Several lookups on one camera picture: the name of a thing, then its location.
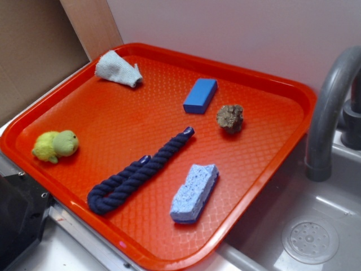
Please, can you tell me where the light blue cloth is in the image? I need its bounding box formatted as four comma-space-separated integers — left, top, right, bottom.
95, 50, 143, 88

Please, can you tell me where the round sink drain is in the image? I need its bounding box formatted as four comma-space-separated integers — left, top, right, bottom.
281, 216, 339, 265

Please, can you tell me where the grey sink faucet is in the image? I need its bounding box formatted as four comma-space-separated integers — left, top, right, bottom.
305, 46, 360, 182

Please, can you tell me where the black faucet knob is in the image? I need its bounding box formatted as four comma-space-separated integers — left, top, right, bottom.
341, 99, 360, 150

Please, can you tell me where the dark blue twisted rope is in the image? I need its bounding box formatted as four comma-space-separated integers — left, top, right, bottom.
87, 126, 196, 216

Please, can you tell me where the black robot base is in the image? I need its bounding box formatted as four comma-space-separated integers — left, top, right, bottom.
1, 174, 52, 270

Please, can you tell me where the grey toy sink basin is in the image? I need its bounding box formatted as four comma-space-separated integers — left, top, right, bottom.
217, 133, 360, 270

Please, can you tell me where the orange plastic tray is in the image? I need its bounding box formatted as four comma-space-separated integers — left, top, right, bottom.
1, 43, 316, 270

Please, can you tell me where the wooden board panel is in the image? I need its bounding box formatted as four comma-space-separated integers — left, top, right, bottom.
60, 0, 124, 61

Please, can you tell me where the blue rectangular block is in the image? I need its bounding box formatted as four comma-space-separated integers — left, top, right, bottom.
183, 78, 218, 114

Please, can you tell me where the light blue sponge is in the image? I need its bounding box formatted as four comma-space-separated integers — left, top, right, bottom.
170, 164, 219, 224

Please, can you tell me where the green yellow plush toy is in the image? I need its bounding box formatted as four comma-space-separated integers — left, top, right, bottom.
32, 130, 79, 164

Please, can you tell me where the brown rough rock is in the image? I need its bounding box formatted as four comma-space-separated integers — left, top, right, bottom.
216, 104, 244, 134

